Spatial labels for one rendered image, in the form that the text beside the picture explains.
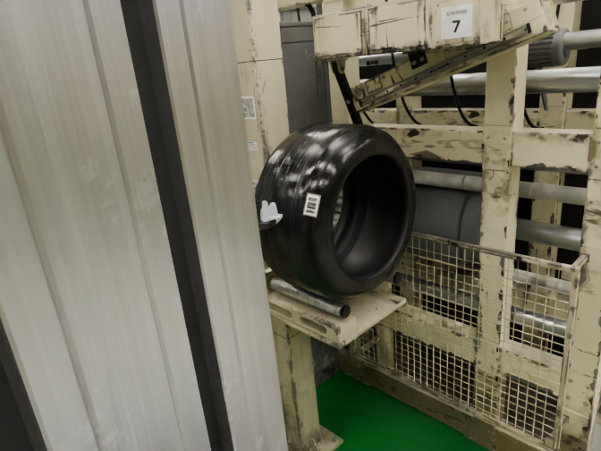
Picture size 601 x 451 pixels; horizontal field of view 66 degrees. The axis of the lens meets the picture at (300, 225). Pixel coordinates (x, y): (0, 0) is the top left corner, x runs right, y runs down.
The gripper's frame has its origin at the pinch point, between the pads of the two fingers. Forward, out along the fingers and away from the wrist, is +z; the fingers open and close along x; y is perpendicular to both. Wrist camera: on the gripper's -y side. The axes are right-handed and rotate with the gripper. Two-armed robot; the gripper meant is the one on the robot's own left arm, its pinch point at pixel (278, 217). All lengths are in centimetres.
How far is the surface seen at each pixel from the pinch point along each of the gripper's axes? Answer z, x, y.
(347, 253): 44, 11, -24
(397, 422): 77, 7, -116
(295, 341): 30, 26, -62
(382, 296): 47, -3, -38
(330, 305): 15.7, -5.6, -30.3
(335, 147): 14.8, -8.1, 19.1
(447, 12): 40, -25, 54
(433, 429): 84, -8, -115
